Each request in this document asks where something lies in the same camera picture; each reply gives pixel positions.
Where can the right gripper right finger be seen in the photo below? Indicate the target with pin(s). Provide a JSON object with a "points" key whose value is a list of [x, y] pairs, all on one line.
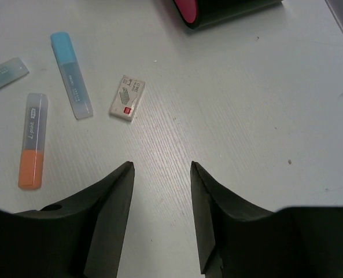
{"points": [[211, 202]]}

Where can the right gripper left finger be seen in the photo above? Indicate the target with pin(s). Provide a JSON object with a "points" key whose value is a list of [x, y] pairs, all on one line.
{"points": [[81, 235]]}

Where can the orange capped clear highlighter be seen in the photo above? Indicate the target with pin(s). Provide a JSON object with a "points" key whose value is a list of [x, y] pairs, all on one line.
{"points": [[33, 146]]}

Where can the blue highlighter pen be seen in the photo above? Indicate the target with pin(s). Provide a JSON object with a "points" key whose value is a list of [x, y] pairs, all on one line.
{"points": [[71, 75]]}

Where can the green highlighter pen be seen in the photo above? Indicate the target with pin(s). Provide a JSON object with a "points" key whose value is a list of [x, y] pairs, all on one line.
{"points": [[11, 71]]}

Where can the black drawer cabinet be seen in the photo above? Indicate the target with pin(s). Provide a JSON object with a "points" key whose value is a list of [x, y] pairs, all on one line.
{"points": [[212, 11]]}

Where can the pink lower drawer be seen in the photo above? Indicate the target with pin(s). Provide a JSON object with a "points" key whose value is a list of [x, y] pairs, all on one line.
{"points": [[188, 9]]}

